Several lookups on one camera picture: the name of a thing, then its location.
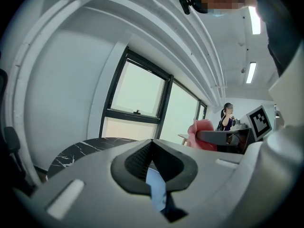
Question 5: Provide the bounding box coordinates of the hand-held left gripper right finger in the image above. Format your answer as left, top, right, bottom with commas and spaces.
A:
148, 138, 245, 228

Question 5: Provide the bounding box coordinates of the pink cloth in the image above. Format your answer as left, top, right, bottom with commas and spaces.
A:
186, 119, 218, 152

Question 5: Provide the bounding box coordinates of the big blue plate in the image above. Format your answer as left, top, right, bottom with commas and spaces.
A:
145, 167, 167, 212

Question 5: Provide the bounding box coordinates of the long ceiling light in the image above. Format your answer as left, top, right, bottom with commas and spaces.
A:
246, 61, 257, 84
248, 6, 261, 35

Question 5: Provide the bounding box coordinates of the black head camera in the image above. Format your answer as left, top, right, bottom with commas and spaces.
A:
179, 0, 199, 15

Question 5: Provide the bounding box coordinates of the black framed window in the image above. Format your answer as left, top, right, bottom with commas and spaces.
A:
99, 46, 208, 142

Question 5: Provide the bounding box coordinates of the black mesh office chair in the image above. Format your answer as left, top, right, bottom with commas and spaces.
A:
0, 69, 27, 195

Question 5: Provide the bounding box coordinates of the white pipe bundle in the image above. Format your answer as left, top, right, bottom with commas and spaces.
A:
4, 0, 228, 187

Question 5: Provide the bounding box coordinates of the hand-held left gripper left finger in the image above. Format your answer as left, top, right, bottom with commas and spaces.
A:
28, 138, 167, 228

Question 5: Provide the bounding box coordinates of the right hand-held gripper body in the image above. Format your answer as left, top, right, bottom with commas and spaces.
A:
217, 105, 273, 155

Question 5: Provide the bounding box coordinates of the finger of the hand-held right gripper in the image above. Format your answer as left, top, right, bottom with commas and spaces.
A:
196, 128, 251, 144

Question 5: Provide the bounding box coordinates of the person's black clothing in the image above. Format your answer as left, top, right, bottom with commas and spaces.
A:
247, 0, 304, 77

